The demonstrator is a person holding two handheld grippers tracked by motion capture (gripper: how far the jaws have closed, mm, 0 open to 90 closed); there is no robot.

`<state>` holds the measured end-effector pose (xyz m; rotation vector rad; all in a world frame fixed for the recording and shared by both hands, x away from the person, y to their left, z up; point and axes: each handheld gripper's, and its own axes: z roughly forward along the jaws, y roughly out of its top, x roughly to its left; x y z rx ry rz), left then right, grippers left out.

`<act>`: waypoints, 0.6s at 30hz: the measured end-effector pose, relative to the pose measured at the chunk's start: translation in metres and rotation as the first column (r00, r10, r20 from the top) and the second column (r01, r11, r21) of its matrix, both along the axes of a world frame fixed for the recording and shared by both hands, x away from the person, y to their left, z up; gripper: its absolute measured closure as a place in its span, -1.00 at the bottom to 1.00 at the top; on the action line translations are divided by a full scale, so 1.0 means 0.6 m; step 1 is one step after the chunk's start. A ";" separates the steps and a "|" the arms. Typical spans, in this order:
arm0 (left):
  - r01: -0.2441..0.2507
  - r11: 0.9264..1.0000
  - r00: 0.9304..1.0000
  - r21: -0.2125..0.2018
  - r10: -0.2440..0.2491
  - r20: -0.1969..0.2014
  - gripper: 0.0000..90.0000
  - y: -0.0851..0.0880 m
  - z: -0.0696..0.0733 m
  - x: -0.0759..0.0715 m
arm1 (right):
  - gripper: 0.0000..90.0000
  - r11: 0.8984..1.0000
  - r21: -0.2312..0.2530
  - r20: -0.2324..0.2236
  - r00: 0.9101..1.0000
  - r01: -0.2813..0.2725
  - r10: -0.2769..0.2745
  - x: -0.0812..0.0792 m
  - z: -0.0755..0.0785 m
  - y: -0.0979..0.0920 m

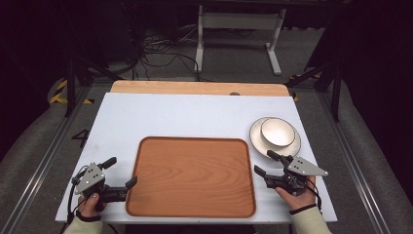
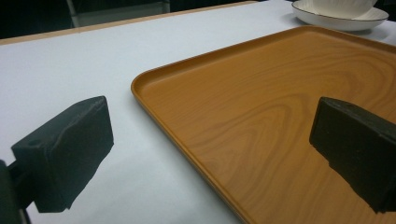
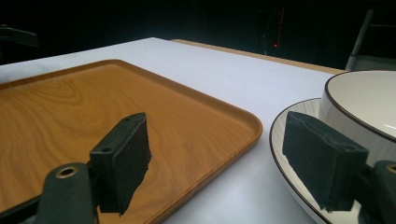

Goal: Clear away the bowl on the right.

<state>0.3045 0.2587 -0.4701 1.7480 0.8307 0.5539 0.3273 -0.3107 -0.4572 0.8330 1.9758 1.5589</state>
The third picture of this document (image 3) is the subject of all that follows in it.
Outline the white bowl with dark rim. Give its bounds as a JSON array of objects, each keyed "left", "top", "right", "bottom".
[{"left": 318, "top": 69, "right": 396, "bottom": 167}]

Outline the metal stand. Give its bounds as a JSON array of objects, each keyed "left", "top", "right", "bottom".
[{"left": 344, "top": 8, "right": 396, "bottom": 72}]

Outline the wooden tray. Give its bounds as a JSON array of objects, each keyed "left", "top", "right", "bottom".
[{"left": 0, "top": 59, "right": 264, "bottom": 224}]

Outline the white plate with dark rim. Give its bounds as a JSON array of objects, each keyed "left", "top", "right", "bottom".
[{"left": 269, "top": 97, "right": 375, "bottom": 224}]

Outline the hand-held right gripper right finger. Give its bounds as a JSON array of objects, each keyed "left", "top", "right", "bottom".
[{"left": 282, "top": 110, "right": 370, "bottom": 213}]

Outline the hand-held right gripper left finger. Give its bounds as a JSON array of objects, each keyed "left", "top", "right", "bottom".
[{"left": 89, "top": 112, "right": 153, "bottom": 217}]

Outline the dark device on stand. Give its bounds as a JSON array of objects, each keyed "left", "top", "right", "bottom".
[{"left": 0, "top": 23, "right": 39, "bottom": 49}]

